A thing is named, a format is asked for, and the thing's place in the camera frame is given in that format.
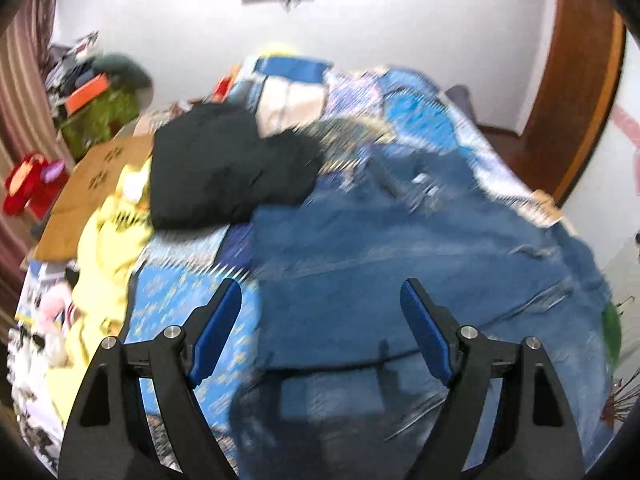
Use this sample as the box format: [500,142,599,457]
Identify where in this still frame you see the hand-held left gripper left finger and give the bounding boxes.
[59,278,243,480]

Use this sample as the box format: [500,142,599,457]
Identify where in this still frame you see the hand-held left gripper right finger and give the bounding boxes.
[400,278,586,480]

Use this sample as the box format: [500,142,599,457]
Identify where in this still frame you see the blue denim jeans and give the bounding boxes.
[229,146,617,480]

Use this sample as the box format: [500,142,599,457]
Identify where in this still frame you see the blue patchwork blanket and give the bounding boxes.
[120,52,616,480]

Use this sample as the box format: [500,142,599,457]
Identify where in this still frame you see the yellow printed cloth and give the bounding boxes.
[65,157,153,411]

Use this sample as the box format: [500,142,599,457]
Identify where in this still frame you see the black garment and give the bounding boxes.
[149,102,326,231]

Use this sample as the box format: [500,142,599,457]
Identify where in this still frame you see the green object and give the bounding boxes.
[602,305,621,376]

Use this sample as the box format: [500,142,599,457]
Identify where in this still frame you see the printed magazines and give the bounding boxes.
[10,260,81,461]

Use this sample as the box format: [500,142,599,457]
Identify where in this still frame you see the striped cushion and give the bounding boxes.
[135,105,191,136]

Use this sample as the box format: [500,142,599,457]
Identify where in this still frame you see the red plush toy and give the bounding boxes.
[2,152,68,218]

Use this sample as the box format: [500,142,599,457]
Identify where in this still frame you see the green cloth covered table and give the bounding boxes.
[59,80,143,161]

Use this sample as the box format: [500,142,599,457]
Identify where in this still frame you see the orange box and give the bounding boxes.
[65,74,111,115]

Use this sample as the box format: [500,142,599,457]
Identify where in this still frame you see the grey garment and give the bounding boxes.
[92,52,153,93]

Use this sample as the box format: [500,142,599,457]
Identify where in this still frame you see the pink cloth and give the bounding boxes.
[612,105,640,171]

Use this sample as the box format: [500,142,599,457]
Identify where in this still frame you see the pile of papers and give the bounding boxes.
[45,31,101,96]

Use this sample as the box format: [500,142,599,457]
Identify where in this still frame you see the striped brown curtain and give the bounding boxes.
[0,0,76,311]

